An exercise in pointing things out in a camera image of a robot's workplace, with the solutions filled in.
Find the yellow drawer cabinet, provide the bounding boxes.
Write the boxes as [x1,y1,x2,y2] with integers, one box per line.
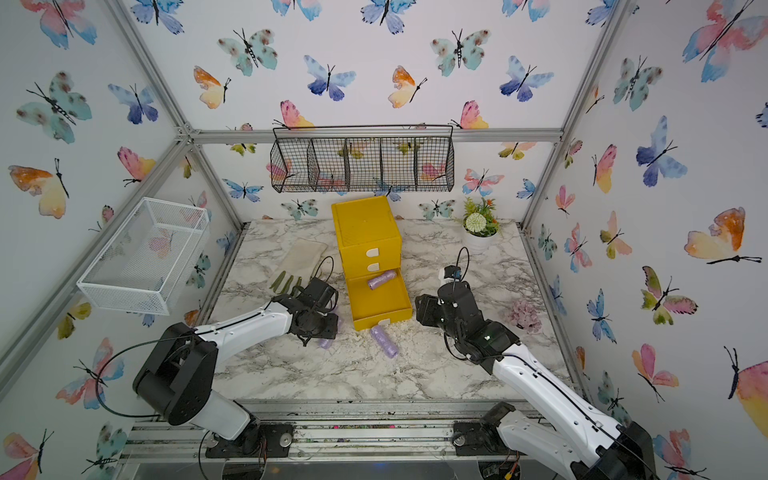
[332,196,413,331]

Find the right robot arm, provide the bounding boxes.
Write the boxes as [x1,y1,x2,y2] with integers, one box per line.
[415,264,657,479]

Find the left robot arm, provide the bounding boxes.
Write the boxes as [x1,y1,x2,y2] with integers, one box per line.
[133,277,339,442]

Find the white green work glove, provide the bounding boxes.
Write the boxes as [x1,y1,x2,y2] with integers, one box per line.
[268,239,327,294]

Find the pink coral ornament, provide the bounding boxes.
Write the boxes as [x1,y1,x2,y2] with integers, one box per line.
[509,300,542,334]

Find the potted artificial plant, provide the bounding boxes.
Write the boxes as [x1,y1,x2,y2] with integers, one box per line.
[462,197,500,255]

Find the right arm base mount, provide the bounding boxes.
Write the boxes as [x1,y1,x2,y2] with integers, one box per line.
[451,402,516,457]

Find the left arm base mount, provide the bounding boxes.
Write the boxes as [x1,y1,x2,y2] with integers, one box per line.
[204,422,295,460]

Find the black wire wall basket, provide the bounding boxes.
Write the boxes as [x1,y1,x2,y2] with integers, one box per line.
[267,124,455,195]

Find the white mesh wall basket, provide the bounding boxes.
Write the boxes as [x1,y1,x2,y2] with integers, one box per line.
[77,197,210,316]

